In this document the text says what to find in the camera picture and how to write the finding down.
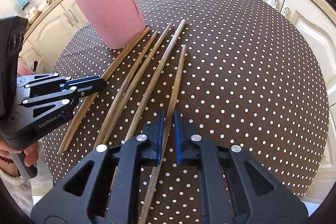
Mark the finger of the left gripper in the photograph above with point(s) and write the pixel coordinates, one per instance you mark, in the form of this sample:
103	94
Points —
30	79
53	93

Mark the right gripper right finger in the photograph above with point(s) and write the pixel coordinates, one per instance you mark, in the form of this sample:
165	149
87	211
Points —
234	187

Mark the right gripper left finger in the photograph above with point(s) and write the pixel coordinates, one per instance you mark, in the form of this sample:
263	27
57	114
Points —
104	186

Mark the wooden chopstick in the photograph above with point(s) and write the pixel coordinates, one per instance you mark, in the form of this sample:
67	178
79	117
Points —
132	85
122	90
120	61
153	81
168	121
78	121

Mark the person left hand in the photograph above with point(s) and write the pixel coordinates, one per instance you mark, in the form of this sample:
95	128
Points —
17	163

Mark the clear jar blue lid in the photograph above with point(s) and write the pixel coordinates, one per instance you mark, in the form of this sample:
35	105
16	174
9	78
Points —
30	11

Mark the pink cup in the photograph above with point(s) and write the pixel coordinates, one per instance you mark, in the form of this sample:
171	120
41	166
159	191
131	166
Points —
117	22

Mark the brown polka dot tablecloth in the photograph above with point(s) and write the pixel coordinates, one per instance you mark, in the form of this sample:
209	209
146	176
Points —
199	98

